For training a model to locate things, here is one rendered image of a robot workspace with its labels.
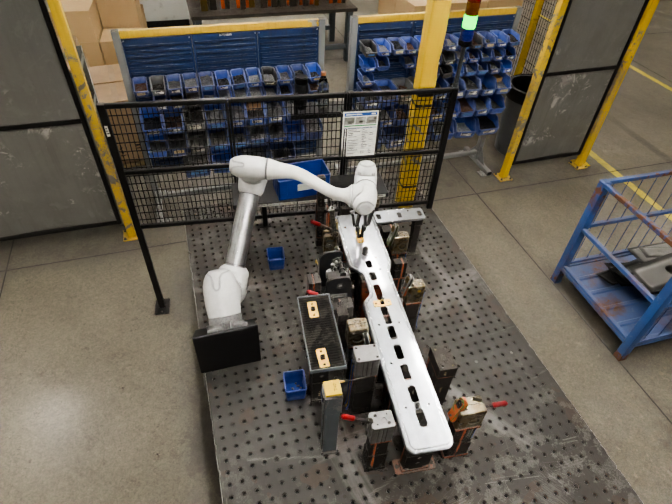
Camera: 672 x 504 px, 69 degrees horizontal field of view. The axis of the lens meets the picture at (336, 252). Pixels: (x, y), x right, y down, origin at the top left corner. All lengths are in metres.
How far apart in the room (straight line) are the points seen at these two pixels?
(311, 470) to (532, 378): 1.15
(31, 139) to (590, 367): 4.03
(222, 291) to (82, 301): 1.81
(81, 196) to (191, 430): 1.98
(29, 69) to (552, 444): 3.51
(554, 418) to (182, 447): 1.96
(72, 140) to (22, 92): 0.41
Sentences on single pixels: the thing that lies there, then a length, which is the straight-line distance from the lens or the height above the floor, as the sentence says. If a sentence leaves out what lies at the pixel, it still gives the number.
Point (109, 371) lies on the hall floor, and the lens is 3.48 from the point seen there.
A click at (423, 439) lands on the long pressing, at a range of 1.95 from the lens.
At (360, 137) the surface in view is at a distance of 2.90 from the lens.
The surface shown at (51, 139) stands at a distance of 3.88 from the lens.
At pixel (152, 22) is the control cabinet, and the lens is 8.58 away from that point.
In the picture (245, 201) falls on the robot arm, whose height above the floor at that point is 1.21.
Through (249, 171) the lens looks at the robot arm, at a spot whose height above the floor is 1.41.
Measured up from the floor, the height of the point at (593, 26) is 1.43.
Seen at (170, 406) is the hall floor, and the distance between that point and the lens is 3.22.
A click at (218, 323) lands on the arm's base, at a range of 2.30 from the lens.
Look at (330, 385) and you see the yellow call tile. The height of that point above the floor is 1.16.
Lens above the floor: 2.72
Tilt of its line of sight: 43 degrees down
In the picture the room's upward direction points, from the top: 3 degrees clockwise
